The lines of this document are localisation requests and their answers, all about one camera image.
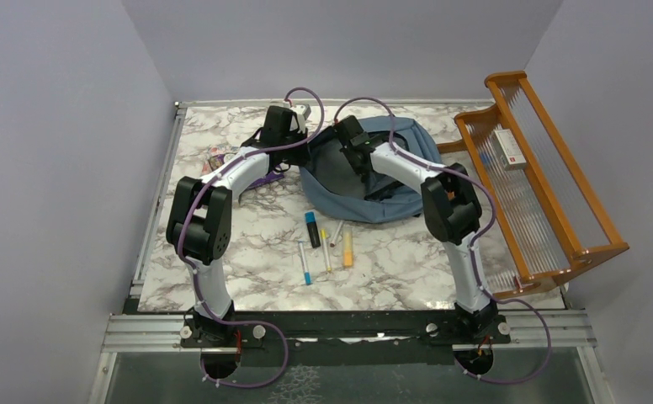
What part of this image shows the purple activity book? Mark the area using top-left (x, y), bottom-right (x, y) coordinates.
top-left (207, 152), bottom-right (284, 189)

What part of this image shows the blue student backpack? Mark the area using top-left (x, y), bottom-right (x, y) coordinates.
top-left (300, 116), bottom-right (442, 224)

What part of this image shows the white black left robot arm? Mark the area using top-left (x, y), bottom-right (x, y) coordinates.
top-left (166, 102), bottom-right (311, 346)

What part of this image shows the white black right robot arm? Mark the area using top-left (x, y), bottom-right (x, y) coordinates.
top-left (333, 115), bottom-right (498, 343)

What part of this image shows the black blue highlighter marker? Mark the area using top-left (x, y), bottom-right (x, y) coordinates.
top-left (305, 211), bottom-right (321, 248)

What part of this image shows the orange highlighter marker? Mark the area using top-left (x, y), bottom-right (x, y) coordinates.
top-left (342, 226), bottom-right (354, 268)

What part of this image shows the red capped white pen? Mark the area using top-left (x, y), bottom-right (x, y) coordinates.
top-left (329, 221), bottom-right (345, 247)

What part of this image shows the yellow capped white pen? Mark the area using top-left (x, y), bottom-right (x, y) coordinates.
top-left (320, 228), bottom-right (332, 274)

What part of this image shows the blue capped white pen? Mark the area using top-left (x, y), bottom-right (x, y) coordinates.
top-left (297, 241), bottom-right (312, 285)

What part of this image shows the white red small box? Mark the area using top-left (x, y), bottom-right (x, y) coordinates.
top-left (491, 129), bottom-right (527, 171)

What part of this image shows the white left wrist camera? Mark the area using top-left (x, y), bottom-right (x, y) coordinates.
top-left (282, 100), bottom-right (311, 133)

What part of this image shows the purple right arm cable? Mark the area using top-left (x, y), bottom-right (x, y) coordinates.
top-left (332, 97), bottom-right (554, 387)

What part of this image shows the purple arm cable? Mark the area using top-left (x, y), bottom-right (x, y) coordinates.
top-left (332, 97), bottom-right (554, 387)
top-left (176, 87), bottom-right (326, 391)

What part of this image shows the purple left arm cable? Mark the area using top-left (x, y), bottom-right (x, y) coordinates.
top-left (176, 87), bottom-right (326, 391)

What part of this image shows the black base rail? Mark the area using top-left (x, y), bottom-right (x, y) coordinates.
top-left (122, 298), bottom-right (512, 369)

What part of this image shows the wooden wire rack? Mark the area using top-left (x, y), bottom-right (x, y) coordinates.
top-left (438, 71), bottom-right (629, 299)

